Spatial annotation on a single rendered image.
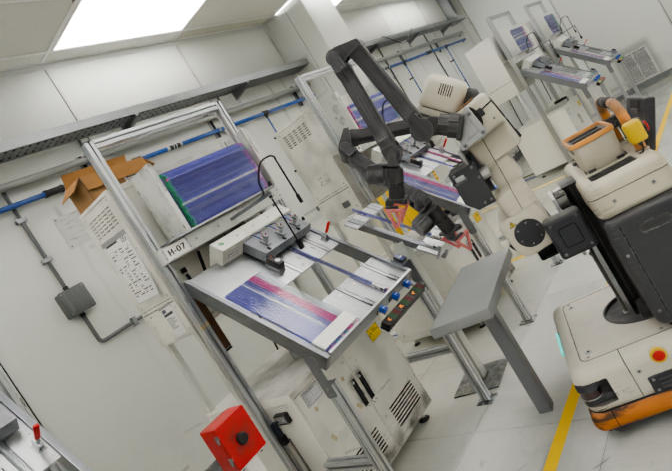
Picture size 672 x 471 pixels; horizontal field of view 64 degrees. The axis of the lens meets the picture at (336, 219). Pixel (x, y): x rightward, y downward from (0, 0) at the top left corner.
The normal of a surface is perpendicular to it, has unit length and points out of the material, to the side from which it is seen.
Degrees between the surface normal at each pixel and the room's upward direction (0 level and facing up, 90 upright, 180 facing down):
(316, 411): 90
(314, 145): 90
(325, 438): 90
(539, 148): 90
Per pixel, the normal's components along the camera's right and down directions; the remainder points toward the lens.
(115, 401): 0.66, -0.36
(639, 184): -0.26, 0.22
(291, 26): -0.54, 0.38
